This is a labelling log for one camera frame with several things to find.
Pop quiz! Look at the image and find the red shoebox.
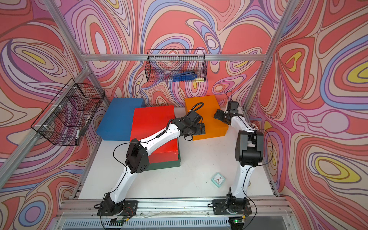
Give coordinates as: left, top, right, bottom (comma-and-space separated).
130, 105, 179, 164

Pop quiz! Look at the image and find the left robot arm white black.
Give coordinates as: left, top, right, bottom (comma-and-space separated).
94, 102, 206, 218

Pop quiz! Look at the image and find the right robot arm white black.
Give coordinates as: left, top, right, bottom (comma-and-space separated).
209, 101, 264, 217

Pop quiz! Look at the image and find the orange shoebox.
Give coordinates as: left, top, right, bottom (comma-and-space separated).
185, 95, 229, 141

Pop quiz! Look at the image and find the metal cup of pencils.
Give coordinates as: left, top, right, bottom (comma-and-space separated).
249, 123, 259, 131

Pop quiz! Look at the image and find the yellow item in back basket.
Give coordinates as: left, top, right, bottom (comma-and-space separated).
193, 78, 205, 83

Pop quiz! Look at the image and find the green shoebox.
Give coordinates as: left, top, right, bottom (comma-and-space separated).
146, 139, 181, 171

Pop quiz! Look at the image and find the blue stapler in basket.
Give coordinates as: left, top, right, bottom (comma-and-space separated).
172, 71, 198, 82

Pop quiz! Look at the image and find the small teal alarm clock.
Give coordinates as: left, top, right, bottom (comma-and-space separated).
211, 172, 226, 188

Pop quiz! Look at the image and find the blue shoebox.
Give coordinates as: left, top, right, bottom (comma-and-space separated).
97, 98, 145, 141

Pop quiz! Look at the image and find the marker pen in left basket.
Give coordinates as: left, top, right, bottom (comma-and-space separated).
75, 129, 80, 146

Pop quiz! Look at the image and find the aluminium horizontal back bar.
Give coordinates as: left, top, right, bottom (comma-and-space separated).
82, 54, 267, 61

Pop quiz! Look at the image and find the black wire basket back wall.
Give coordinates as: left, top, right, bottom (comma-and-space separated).
144, 48, 208, 82

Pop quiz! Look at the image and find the black wire basket wall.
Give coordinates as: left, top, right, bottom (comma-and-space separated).
31, 79, 105, 146
144, 48, 208, 82

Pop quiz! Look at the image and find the aluminium frame post right corner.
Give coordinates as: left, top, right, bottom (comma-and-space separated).
242, 0, 299, 113

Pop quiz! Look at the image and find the aluminium frame post corner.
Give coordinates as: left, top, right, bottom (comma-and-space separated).
242, 0, 299, 113
44, 1, 102, 88

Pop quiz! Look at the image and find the black wire basket left wall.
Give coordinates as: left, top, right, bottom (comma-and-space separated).
31, 79, 105, 146

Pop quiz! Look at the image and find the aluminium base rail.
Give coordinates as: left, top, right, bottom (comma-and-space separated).
51, 196, 301, 230

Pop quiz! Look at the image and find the aluminium frame post left corner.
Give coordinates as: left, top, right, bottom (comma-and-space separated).
44, 1, 102, 88

